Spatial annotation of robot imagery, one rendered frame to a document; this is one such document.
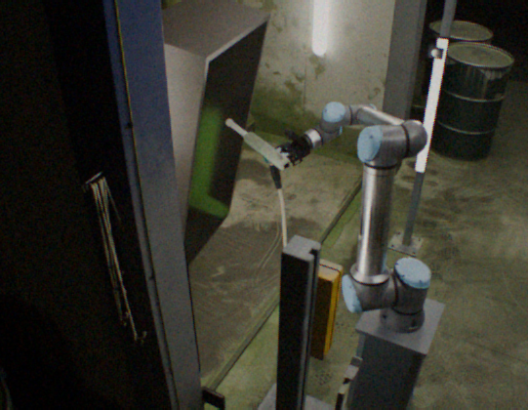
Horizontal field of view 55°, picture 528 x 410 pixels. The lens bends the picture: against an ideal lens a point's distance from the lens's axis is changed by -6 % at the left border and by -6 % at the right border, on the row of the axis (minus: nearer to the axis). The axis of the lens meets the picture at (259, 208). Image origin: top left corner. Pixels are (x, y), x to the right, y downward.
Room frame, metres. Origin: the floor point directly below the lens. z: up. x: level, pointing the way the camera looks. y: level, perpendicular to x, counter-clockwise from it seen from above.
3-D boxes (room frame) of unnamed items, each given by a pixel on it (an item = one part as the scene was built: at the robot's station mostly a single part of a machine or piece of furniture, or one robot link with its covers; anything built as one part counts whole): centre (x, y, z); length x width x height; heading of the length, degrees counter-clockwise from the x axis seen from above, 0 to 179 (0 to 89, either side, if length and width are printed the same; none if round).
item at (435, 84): (2.68, -0.97, 1.02); 0.06 x 0.02 x 0.83; 61
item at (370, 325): (1.49, -0.59, 0.32); 0.31 x 0.31 x 0.64; 61
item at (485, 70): (4.03, -1.77, 0.44); 0.59 x 0.58 x 0.89; 166
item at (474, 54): (4.04, -1.77, 0.86); 0.54 x 0.54 x 0.01
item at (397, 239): (2.71, -0.98, 0.01); 0.20 x 0.20 x 0.01; 61
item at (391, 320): (1.49, -0.59, 0.69); 0.19 x 0.19 x 0.10
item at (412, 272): (1.49, -0.58, 0.83); 0.17 x 0.15 x 0.18; 100
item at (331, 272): (0.81, -0.11, 1.42); 0.12 x 0.06 x 0.26; 61
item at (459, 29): (4.68, -1.84, 0.86); 0.54 x 0.54 x 0.01
